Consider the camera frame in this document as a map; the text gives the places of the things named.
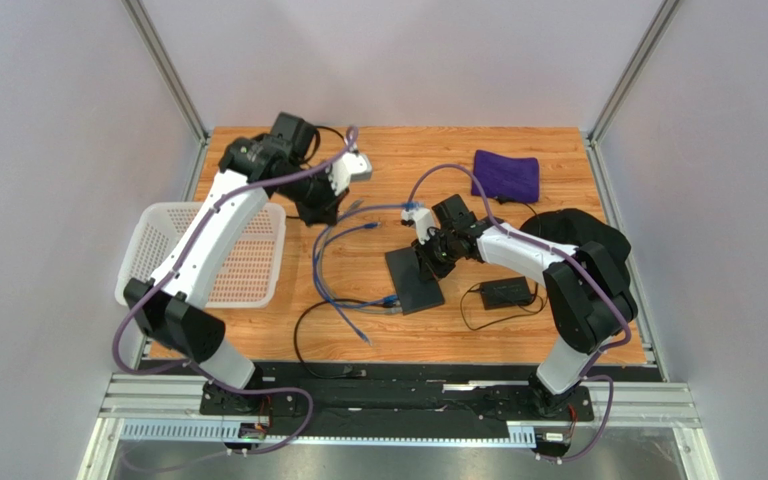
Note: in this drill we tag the black power adapter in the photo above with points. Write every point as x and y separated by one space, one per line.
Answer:
510 292

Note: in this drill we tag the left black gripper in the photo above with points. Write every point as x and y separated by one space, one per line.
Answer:
324 212

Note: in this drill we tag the black network switch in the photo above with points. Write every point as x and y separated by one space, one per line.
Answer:
414 293

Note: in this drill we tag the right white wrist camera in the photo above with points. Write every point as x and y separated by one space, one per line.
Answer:
422 220

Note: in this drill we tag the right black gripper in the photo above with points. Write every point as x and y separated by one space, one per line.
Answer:
428 252

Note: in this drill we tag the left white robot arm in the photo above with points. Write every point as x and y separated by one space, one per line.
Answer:
169 307

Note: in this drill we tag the purple cloth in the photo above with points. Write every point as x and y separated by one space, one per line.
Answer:
516 179

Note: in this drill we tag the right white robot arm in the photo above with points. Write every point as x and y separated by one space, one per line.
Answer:
589 299

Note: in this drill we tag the black cable teal plug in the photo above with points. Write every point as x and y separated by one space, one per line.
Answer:
318 137

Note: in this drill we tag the black round cap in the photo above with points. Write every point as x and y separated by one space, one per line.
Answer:
576 227

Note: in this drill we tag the white plastic basket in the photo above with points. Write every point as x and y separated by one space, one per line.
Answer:
249 274

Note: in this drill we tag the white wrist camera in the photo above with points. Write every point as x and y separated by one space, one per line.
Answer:
353 166
422 220

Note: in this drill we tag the aluminium frame rail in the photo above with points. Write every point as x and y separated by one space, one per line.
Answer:
644 428

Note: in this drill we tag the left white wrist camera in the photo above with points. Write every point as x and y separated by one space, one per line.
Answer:
353 166

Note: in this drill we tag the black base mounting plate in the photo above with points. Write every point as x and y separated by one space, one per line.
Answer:
393 400

